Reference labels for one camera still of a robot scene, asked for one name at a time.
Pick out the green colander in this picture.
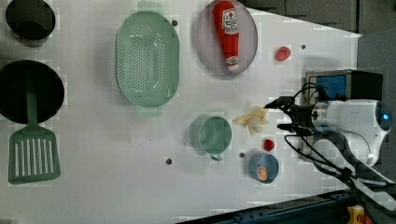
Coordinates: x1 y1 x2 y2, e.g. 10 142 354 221
116 0 180 117

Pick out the small red raspberry toy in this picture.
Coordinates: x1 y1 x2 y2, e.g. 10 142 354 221
263 139 276 151

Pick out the blue cup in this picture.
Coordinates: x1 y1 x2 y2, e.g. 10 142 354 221
247 154 279 184

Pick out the plush red ketchup bottle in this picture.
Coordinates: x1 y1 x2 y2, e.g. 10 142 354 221
212 0 239 71

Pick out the black cable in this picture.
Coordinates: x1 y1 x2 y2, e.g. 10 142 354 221
283 81 396 188

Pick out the black round pan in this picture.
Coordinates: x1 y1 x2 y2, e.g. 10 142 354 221
0 60 65 124

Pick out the green mug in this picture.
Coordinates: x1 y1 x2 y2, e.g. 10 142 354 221
190 116 233 161

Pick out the black cup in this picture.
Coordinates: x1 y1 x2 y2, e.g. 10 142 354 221
6 0 56 40

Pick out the plush peeled banana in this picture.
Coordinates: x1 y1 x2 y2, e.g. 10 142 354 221
233 106 269 134

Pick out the grey round plate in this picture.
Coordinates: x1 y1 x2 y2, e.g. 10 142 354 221
195 0 258 79

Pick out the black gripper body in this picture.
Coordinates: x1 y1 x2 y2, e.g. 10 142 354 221
289 105 315 134

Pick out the green slotted spatula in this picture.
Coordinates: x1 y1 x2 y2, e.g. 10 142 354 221
8 81 61 185

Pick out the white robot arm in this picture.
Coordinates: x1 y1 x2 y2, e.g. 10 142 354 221
265 96 395 213

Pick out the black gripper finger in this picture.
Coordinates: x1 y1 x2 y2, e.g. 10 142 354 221
264 96 294 109
276 123 300 131

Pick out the red strawberry toy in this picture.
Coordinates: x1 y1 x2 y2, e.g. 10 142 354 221
275 47 291 62

